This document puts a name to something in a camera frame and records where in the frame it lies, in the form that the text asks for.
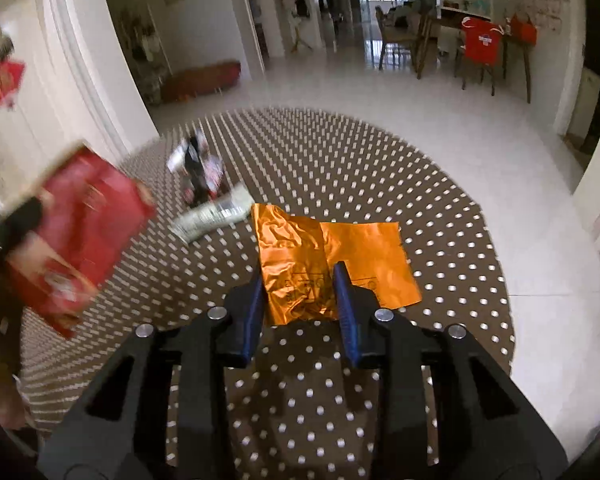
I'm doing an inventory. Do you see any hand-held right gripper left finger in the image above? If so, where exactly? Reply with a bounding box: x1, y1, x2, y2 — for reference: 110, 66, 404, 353
40, 270, 266, 480

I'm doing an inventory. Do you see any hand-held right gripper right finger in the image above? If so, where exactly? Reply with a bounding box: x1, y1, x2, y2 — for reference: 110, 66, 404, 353
332, 261, 568, 480

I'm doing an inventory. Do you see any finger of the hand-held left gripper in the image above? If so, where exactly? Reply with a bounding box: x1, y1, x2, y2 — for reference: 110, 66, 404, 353
0, 198, 46, 258

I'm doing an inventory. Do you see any orange foil wrapper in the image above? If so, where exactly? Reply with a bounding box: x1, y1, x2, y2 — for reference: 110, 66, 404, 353
251, 203, 422, 327

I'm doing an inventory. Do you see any red snack packet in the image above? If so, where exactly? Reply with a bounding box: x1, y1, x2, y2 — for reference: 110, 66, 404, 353
2, 147, 157, 340

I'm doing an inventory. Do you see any white panel door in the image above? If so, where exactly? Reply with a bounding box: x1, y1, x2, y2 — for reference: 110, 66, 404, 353
0, 0, 121, 211

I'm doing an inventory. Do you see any red diamond door decoration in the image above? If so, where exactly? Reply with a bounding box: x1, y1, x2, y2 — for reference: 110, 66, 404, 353
0, 60, 27, 110

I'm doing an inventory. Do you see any brown polka dot tablecloth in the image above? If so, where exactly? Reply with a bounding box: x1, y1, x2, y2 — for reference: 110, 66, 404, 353
17, 105, 516, 480

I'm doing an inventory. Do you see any dark red low bench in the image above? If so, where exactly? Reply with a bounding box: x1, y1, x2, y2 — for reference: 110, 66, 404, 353
160, 60, 242, 103

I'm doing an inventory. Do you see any wooden chair with cover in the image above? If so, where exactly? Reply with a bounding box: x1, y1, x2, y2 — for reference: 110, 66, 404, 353
454, 17, 506, 96

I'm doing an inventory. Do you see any wooden dining chair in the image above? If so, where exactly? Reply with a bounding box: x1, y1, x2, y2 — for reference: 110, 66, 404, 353
377, 7, 426, 73

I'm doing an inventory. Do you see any wooden tripod stand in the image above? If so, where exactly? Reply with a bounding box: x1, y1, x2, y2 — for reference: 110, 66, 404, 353
290, 0, 313, 53

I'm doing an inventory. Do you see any red chair cover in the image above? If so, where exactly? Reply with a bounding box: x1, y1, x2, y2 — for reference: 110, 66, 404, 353
461, 17, 505, 66

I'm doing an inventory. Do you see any wooden dining table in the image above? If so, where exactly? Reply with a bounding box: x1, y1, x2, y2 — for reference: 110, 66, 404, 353
417, 7, 533, 103

